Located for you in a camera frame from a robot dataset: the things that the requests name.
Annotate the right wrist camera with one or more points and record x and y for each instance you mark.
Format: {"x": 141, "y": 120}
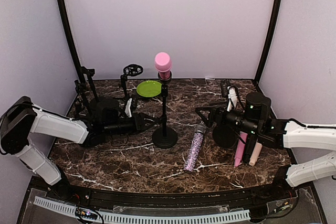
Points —
{"x": 230, "y": 94}

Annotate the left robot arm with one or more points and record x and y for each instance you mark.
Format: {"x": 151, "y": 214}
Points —
{"x": 105, "y": 118}

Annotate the pink microphone front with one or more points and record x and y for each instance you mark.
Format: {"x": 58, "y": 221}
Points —
{"x": 163, "y": 65}

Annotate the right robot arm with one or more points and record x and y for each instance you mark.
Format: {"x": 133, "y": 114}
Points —
{"x": 256, "y": 122}

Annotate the pink microphone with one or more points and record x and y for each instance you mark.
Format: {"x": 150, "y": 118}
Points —
{"x": 240, "y": 149}
{"x": 163, "y": 65}

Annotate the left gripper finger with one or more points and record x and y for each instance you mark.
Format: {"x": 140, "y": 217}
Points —
{"x": 146, "y": 125}
{"x": 147, "y": 117}

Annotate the black round-base mic stand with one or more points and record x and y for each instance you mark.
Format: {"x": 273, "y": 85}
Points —
{"x": 89, "y": 74}

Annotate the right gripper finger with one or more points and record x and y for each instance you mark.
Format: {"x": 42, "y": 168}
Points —
{"x": 206, "y": 108}
{"x": 207, "y": 116}

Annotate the right black frame post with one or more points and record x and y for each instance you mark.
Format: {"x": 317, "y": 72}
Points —
{"x": 268, "y": 41}

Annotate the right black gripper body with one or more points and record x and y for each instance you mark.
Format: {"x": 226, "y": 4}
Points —
{"x": 221, "y": 111}

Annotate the purple glitter microphone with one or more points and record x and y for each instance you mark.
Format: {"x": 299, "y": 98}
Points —
{"x": 195, "y": 148}

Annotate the green plate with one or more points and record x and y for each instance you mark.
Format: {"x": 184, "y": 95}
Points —
{"x": 149, "y": 89}

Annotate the black microphone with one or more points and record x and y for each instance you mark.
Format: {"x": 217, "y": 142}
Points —
{"x": 249, "y": 147}

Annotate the left black frame post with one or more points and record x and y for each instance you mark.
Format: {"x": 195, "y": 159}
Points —
{"x": 70, "y": 39}

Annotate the black frame post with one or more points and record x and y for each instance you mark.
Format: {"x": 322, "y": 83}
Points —
{"x": 70, "y": 39}
{"x": 268, "y": 41}

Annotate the white cable duct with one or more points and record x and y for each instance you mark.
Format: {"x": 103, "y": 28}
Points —
{"x": 87, "y": 215}

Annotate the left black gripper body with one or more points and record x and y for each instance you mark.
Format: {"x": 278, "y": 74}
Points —
{"x": 136, "y": 128}

